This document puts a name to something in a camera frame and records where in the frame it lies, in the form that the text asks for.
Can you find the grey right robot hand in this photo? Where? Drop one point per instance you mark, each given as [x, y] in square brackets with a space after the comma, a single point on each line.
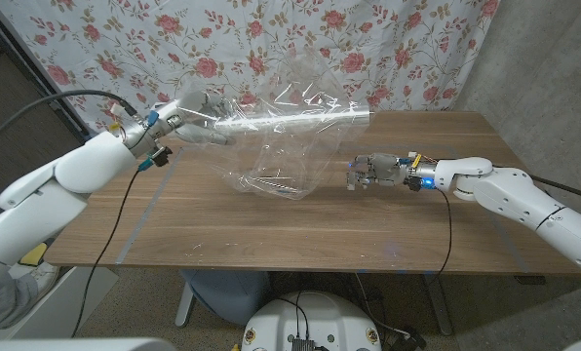
[388, 170]

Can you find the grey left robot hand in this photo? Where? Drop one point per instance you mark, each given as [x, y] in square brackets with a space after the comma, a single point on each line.
[173, 119]

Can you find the small metal binder clip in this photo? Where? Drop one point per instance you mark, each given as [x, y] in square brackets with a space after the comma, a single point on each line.
[353, 183]

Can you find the cling film roll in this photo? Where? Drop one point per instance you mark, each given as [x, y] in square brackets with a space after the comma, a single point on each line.
[320, 118]

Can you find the transparent cling film sheet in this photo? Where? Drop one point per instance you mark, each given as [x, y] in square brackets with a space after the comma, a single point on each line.
[290, 146]

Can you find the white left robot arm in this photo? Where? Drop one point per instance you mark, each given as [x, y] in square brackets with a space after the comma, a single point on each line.
[61, 190]

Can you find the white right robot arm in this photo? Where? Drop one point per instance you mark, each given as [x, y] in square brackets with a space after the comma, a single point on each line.
[524, 195]

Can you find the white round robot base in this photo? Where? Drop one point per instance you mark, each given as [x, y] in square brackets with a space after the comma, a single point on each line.
[315, 322]

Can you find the floral print curtain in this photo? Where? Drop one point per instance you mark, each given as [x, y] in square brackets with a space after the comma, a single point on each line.
[271, 39]

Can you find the grey table leg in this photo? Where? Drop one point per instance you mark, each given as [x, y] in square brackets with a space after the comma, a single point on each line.
[439, 302]

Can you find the black power adapter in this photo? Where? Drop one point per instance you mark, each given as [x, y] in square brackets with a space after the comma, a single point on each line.
[410, 341]

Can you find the blue-grey chair seat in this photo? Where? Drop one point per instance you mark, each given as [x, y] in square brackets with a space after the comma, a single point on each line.
[232, 292]

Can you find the yellow and black pad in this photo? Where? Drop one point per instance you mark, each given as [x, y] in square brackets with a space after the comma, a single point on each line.
[34, 254]

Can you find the white shoe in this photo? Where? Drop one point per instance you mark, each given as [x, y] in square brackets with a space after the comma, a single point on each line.
[47, 275]

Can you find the white floor platform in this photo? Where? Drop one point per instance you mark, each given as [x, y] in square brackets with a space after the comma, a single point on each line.
[76, 297]

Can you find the grey trouser leg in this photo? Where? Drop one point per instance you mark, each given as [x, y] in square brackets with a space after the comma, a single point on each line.
[8, 302]

